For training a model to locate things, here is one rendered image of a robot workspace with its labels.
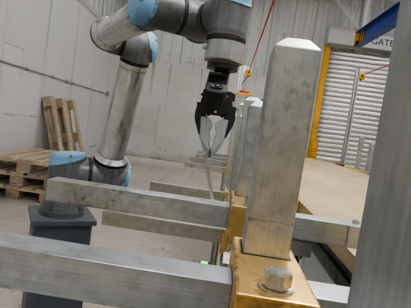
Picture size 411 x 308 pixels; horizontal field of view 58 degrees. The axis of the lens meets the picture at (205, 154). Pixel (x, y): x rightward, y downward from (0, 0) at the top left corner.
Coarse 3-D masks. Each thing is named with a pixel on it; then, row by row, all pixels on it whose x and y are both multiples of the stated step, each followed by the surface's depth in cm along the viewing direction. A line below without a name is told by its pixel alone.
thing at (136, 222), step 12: (108, 216) 77; (120, 216) 76; (132, 216) 76; (144, 216) 77; (132, 228) 77; (144, 228) 76; (156, 228) 76; (168, 228) 76; (180, 228) 76; (192, 228) 76; (204, 228) 76; (216, 228) 76; (204, 240) 76; (216, 240) 76; (300, 252) 74
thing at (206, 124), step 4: (204, 120) 83; (208, 120) 83; (204, 124) 83; (208, 124) 83; (200, 128) 83; (204, 128) 83; (208, 128) 83; (200, 132) 83; (204, 132) 83; (208, 132) 83; (200, 136) 83; (204, 136) 83; (208, 136) 83; (200, 140) 83; (204, 140) 83; (208, 140) 83; (204, 144) 83; (208, 144) 83; (204, 148) 83; (208, 148) 83; (208, 152) 83; (208, 156) 84
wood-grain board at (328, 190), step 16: (320, 160) 350; (304, 176) 170; (320, 176) 182; (336, 176) 196; (352, 176) 211; (368, 176) 229; (304, 192) 116; (320, 192) 122; (336, 192) 128; (352, 192) 134; (304, 208) 93; (320, 208) 92; (336, 208) 96; (352, 208) 99; (352, 256) 57; (352, 272) 56
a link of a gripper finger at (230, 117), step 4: (232, 108) 82; (232, 112) 82; (224, 116) 82; (228, 116) 82; (232, 116) 82; (228, 120) 83; (232, 120) 82; (228, 124) 82; (232, 124) 82; (228, 128) 82; (228, 132) 82; (224, 136) 83
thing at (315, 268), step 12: (312, 252) 89; (324, 252) 80; (300, 264) 99; (312, 264) 88; (324, 264) 78; (336, 264) 72; (312, 276) 86; (324, 276) 77; (336, 276) 70; (348, 276) 65
